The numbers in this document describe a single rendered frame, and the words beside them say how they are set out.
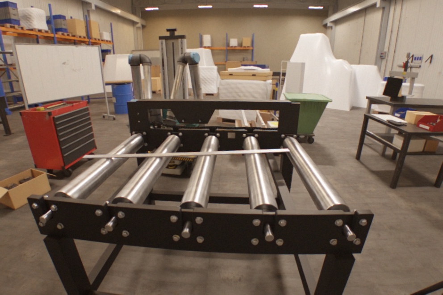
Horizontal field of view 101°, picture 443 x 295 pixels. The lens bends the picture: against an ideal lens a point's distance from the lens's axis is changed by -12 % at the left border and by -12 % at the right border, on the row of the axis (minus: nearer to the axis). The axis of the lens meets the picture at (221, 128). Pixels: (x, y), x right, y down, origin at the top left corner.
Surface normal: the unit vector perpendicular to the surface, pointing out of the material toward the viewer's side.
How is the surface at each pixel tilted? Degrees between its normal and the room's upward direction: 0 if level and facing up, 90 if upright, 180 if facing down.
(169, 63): 90
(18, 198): 90
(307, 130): 101
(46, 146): 90
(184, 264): 0
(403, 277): 0
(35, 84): 90
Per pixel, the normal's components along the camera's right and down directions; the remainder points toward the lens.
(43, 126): -0.06, 0.30
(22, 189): 0.95, 0.09
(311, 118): -0.20, 0.47
